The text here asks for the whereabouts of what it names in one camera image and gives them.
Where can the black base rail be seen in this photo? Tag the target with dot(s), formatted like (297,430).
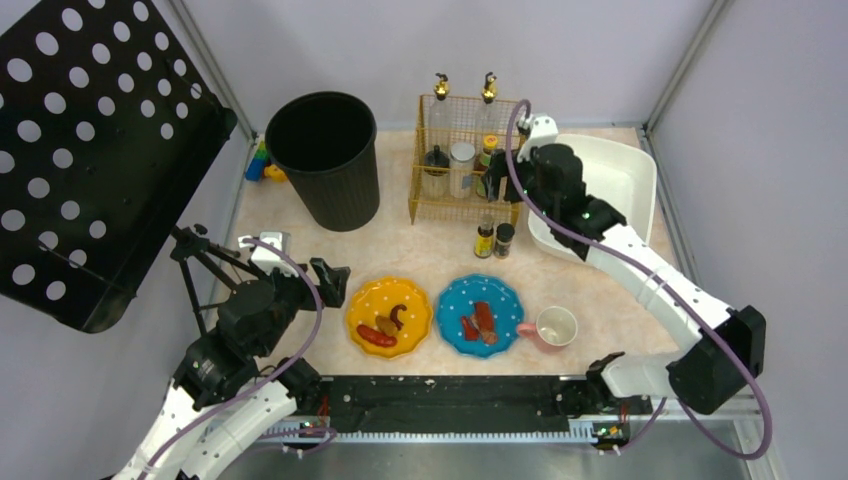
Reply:
(461,404)

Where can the glass oil bottle brown liquid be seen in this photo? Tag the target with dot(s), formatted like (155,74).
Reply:
(487,116)

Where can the pink mug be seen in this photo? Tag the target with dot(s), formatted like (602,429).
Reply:
(554,329)

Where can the yellow dotted plate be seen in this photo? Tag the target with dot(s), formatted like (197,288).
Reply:
(377,298)

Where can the white plastic tub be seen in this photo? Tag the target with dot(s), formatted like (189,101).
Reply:
(622,175)

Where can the black lid glass shaker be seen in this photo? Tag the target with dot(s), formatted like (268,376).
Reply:
(435,176)

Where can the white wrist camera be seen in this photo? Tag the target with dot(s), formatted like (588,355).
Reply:
(267,260)
(535,130)

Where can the black perforated stand panel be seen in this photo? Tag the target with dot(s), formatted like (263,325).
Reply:
(107,130)

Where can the brown food piece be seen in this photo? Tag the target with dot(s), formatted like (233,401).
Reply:
(386,326)

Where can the small yellow label bottle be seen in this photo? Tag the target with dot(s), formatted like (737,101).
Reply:
(484,242)

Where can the red meat pieces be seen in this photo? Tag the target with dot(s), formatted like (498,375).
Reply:
(480,324)

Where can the sauce bottle yellow cap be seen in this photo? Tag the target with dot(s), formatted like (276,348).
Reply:
(488,146)

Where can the black ribbed trash bin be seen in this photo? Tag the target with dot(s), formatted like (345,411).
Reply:
(324,142)

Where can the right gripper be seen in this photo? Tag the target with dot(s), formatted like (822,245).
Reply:
(502,175)

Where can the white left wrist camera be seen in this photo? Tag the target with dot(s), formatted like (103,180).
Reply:
(267,260)

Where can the silver lid jar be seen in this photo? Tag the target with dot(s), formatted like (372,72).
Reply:
(462,155)

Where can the dark curved sausage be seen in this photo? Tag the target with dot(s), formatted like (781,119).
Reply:
(394,316)

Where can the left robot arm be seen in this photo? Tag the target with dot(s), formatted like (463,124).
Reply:
(217,403)

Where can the glass oil bottle clear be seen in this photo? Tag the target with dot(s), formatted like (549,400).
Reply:
(440,115)

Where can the red sausage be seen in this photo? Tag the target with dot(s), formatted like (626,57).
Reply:
(375,337)

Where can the colourful toy blocks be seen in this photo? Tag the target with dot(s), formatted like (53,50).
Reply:
(261,167)

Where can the blue dotted plate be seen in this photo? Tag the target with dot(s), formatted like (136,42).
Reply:
(456,305)

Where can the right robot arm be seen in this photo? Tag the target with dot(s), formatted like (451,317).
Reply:
(720,348)

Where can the small black cap bottle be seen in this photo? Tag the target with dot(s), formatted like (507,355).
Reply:
(504,235)

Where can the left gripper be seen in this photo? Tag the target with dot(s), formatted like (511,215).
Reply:
(319,283)

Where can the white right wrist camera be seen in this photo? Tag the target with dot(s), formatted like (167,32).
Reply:
(535,130)

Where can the gold wire basket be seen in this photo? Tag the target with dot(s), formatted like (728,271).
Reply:
(448,208)

